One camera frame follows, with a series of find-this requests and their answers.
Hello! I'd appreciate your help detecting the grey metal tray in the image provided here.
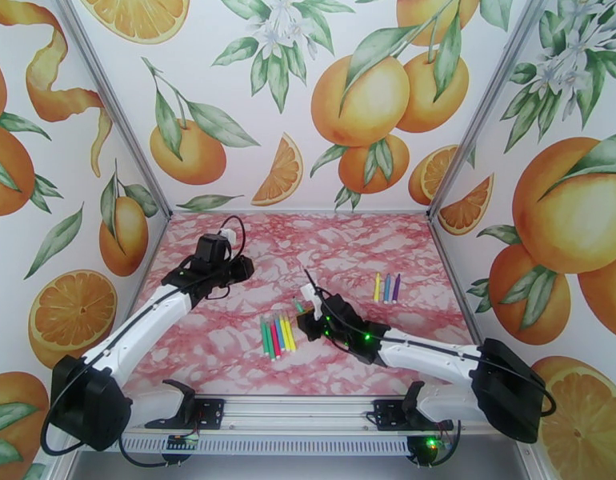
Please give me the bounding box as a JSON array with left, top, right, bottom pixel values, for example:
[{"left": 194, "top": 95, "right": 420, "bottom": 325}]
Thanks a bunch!
[{"left": 67, "top": 453, "right": 531, "bottom": 480}]

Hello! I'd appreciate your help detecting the black round device with light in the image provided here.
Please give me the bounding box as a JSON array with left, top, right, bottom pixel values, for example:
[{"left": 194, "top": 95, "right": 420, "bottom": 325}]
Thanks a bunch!
[{"left": 406, "top": 435, "right": 446, "bottom": 467}]

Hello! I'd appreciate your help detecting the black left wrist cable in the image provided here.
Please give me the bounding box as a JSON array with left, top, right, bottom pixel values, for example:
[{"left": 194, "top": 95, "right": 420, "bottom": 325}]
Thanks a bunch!
[{"left": 40, "top": 215, "right": 247, "bottom": 456}]

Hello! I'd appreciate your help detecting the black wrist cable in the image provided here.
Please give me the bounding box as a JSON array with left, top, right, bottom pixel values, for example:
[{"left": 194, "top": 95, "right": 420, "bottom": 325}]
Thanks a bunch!
[
  {"left": 303, "top": 268, "right": 558, "bottom": 420},
  {"left": 40, "top": 215, "right": 247, "bottom": 456}
]

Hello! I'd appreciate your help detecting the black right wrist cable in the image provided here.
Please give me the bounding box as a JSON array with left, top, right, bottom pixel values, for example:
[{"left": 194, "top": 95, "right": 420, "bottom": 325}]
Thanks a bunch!
[{"left": 303, "top": 268, "right": 558, "bottom": 420}]

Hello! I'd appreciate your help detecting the aluminium mounting rail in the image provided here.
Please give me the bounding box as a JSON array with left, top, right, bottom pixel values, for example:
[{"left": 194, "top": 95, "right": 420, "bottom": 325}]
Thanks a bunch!
[{"left": 62, "top": 392, "right": 539, "bottom": 434}]

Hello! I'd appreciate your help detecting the grey slotted cable duct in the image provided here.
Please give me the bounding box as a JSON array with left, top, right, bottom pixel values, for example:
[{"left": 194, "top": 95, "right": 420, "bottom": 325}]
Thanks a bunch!
[{"left": 78, "top": 434, "right": 420, "bottom": 457}]

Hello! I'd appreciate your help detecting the black right base cable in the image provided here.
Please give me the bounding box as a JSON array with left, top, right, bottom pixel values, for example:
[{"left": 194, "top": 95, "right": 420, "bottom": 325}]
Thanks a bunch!
[{"left": 413, "top": 419, "right": 463, "bottom": 469}]

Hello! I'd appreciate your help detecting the black base cable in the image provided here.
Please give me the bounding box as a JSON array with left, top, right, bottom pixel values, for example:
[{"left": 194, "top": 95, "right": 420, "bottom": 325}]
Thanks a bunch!
[
  {"left": 413, "top": 419, "right": 463, "bottom": 469},
  {"left": 118, "top": 435, "right": 191, "bottom": 469}
]

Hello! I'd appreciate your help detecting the aluminium frame post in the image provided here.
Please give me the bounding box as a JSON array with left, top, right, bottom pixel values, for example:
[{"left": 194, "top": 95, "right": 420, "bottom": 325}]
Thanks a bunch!
[
  {"left": 50, "top": 0, "right": 173, "bottom": 217},
  {"left": 426, "top": 0, "right": 553, "bottom": 220}
]

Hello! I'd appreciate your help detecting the black left base cable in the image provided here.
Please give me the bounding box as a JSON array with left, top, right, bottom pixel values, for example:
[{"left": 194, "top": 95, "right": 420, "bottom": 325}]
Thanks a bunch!
[{"left": 118, "top": 435, "right": 191, "bottom": 469}]

